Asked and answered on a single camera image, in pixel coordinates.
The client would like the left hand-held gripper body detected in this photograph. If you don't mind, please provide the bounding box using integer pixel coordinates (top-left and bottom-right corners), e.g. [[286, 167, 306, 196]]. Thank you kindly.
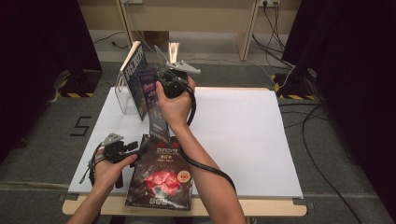
[[102, 133, 129, 189]]

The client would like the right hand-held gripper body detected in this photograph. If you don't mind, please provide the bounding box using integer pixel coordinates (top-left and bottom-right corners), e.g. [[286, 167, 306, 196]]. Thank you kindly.
[[158, 60, 202, 100]]

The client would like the dark blue purple-backed magazine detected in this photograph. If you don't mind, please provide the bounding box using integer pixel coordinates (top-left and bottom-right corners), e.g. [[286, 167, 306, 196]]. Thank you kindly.
[[120, 40, 149, 121]]

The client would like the red-brown purple-backed magazine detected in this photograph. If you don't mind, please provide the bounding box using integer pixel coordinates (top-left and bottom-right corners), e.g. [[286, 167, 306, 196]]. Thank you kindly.
[[134, 66, 172, 146]]

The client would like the white picture-grid magazine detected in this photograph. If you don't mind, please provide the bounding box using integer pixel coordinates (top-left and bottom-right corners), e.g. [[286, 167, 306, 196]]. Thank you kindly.
[[153, 41, 181, 68]]

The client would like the thick black-fronted magazine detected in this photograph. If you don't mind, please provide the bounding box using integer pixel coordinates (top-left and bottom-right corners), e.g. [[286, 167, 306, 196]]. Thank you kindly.
[[124, 133, 194, 212]]

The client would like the person's left hand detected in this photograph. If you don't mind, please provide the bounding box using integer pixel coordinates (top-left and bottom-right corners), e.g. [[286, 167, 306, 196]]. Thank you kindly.
[[92, 148, 138, 195]]

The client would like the person's right hand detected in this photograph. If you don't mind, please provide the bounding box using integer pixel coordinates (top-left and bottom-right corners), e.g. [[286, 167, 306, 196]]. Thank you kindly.
[[155, 77, 197, 130]]

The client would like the brown cardboard box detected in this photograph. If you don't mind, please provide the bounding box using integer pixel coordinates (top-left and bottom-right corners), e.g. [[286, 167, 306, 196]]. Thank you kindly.
[[143, 30, 171, 47]]

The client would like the grey tape piece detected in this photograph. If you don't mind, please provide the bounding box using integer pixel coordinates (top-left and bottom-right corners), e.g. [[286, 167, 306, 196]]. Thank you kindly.
[[57, 192, 78, 203], [292, 197, 316, 210]]

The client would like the beige wooden desk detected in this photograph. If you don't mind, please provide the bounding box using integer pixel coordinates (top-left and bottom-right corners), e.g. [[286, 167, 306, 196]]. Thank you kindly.
[[78, 0, 302, 63]]

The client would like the white table mat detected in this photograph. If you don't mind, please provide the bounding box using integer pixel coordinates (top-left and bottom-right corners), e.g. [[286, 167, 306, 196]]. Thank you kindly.
[[67, 86, 304, 200]]

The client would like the black curtain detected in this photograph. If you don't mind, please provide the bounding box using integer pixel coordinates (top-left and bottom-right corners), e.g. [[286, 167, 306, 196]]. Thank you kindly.
[[281, 0, 396, 218], [0, 0, 104, 162]]

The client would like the left hand-held gripper cable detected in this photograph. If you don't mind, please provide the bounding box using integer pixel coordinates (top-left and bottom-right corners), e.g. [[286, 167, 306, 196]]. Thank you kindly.
[[78, 143, 106, 188]]

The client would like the hand-held gripper cable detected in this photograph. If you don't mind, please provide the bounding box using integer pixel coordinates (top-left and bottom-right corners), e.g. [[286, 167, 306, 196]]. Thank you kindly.
[[78, 143, 106, 188], [178, 85, 237, 192]]

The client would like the black plug cable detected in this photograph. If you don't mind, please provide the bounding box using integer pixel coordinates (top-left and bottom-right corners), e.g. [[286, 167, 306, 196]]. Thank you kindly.
[[111, 40, 129, 50]]

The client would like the right hand-held gripper cable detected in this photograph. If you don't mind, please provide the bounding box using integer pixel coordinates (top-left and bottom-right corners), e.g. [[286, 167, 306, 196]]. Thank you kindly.
[[178, 85, 237, 192]]

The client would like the black cable bundle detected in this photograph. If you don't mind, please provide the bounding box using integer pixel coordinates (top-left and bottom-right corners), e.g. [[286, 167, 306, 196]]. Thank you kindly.
[[251, 1, 295, 69]]

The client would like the thin black floor cable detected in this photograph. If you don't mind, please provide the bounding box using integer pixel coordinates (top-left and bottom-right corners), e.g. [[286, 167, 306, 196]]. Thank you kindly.
[[278, 102, 331, 129]]

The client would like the long black floor cable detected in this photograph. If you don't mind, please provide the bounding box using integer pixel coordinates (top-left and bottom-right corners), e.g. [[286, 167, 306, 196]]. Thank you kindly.
[[300, 104, 363, 224]]

